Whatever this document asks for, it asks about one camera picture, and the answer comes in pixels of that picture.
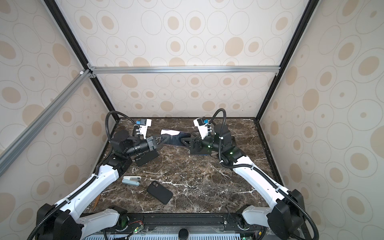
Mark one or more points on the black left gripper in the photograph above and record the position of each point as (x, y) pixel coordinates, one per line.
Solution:
(153, 138)

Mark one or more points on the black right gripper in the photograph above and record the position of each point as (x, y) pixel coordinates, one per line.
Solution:
(192, 141)

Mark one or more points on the black phone with pink case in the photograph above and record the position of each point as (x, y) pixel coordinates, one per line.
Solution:
(175, 137)

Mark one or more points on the black phone case with camera hole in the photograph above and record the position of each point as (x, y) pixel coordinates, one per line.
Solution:
(160, 192)

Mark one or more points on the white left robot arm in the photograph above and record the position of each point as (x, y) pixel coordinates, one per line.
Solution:
(64, 221)

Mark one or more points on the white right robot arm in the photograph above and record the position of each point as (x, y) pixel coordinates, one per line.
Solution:
(286, 212)

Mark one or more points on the blue-edged phone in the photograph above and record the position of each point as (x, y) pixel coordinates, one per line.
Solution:
(201, 154)

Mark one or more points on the light blue stapler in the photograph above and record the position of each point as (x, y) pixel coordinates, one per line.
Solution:
(131, 180)

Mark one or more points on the brown wooden stick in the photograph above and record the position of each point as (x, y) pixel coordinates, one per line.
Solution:
(96, 202)

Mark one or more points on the black knob centre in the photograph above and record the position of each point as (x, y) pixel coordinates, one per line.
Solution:
(183, 234)

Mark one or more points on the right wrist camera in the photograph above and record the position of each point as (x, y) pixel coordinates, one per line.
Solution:
(205, 127)

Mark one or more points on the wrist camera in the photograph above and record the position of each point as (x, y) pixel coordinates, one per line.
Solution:
(141, 127)
(205, 127)

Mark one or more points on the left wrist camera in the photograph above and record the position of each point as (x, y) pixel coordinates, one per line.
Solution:
(141, 127)

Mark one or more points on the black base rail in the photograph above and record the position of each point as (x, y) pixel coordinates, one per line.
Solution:
(206, 226)

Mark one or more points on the silver aluminium rail back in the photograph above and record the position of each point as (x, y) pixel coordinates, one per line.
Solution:
(185, 70)

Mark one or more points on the silver aluminium rail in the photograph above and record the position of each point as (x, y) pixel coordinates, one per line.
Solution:
(26, 137)
(185, 70)

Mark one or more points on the silver aluminium rail left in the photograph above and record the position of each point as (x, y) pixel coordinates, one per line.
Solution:
(26, 137)

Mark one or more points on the black corner frame post left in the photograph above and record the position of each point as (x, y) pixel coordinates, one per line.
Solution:
(66, 30)

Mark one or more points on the black corner frame post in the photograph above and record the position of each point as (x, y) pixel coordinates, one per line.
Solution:
(302, 25)
(66, 30)

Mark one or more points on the black corner frame post right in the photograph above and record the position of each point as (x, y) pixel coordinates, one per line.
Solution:
(302, 25)

